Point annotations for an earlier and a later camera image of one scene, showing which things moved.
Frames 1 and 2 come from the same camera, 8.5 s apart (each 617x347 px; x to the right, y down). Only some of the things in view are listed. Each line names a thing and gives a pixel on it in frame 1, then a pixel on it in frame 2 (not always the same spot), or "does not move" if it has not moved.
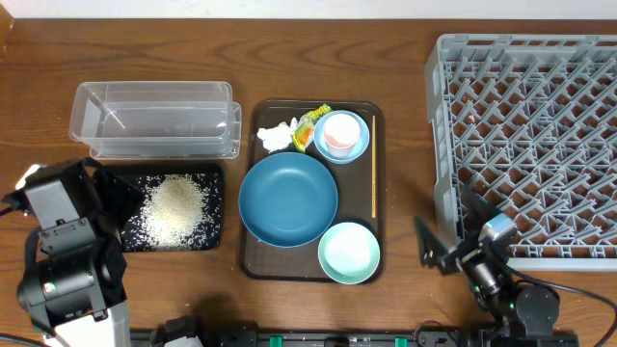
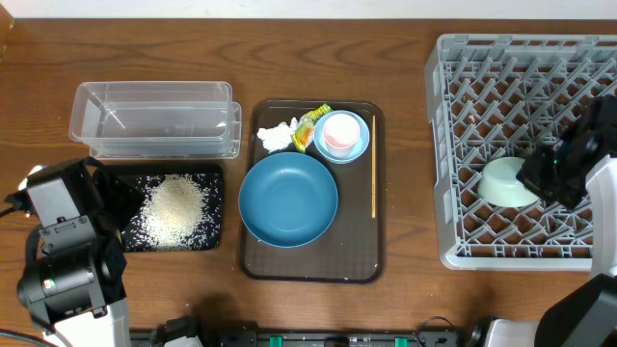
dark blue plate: (288, 200) does not move
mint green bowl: (349, 253) → (498, 184)
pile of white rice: (180, 212) does not move
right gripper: (469, 252) → (530, 173)
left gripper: (111, 190) does not move
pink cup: (341, 133) does not move
